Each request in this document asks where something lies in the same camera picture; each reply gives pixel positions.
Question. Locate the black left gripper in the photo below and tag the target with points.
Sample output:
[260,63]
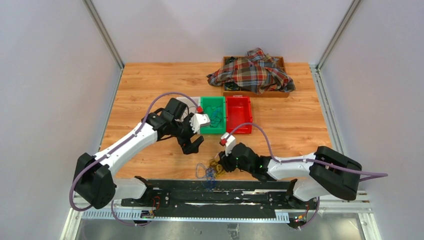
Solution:
[190,148]

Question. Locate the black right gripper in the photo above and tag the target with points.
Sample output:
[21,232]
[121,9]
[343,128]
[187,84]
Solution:
[225,162]

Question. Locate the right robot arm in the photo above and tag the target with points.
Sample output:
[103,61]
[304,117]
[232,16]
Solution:
[323,172]

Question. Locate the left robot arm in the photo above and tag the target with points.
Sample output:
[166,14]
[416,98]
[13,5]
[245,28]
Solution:
[94,184]

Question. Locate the white plastic bin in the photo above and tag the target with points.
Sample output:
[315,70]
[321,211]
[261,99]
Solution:
[191,106]

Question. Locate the green plastic bin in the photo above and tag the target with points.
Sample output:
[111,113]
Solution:
[215,108]

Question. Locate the red plastic bin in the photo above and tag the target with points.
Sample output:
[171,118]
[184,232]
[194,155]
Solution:
[238,111]

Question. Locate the plaid shirt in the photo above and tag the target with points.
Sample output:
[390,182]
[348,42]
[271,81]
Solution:
[257,72]

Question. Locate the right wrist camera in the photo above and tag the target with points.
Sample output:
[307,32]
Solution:
[228,141]

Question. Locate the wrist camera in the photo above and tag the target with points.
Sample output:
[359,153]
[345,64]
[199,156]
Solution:
[228,141]
[199,120]

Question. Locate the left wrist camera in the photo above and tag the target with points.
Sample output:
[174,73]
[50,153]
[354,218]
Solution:
[199,120]

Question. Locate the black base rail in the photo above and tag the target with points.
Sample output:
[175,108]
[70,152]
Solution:
[222,199]

